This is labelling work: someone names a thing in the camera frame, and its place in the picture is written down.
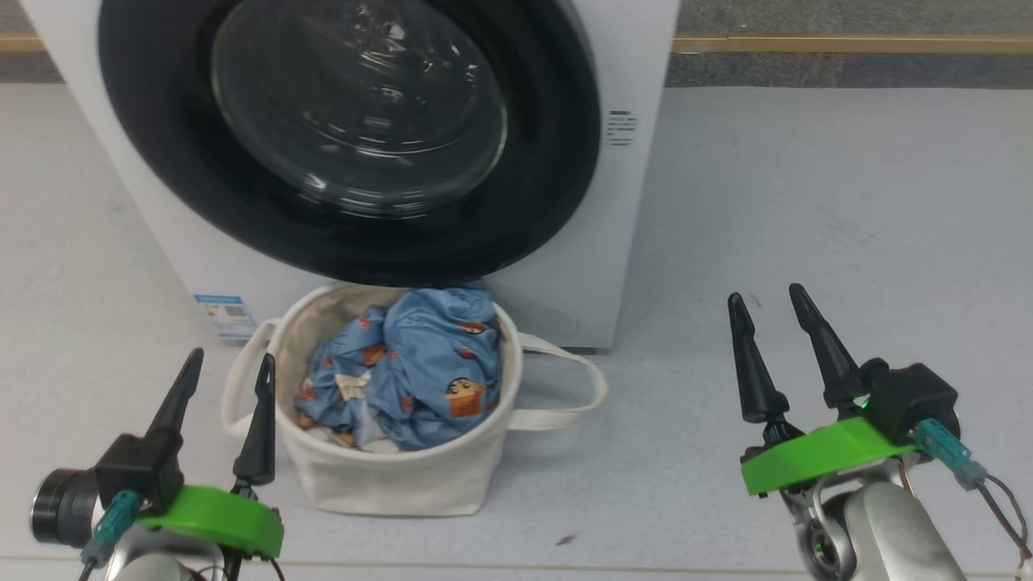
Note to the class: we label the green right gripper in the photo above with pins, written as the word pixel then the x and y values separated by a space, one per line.
pixel 823 456

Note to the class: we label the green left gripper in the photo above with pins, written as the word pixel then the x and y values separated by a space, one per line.
pixel 218 516

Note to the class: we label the blue cartoon print garment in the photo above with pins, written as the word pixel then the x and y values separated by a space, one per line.
pixel 436 355

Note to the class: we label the black round glass washer door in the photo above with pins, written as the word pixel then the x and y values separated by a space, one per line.
pixel 363 121

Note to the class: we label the cream canvas laundry basket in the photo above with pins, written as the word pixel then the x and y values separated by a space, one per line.
pixel 387 484

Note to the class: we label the white front-load washing machine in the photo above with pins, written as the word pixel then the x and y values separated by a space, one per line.
pixel 629 242

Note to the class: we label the blue energy label sticker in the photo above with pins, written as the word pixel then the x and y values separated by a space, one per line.
pixel 226 316

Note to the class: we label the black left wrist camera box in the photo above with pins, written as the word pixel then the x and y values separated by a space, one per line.
pixel 137 472

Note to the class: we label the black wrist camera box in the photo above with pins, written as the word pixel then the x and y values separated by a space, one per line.
pixel 912 399
pixel 137 472

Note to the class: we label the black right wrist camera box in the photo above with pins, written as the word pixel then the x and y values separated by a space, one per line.
pixel 912 399

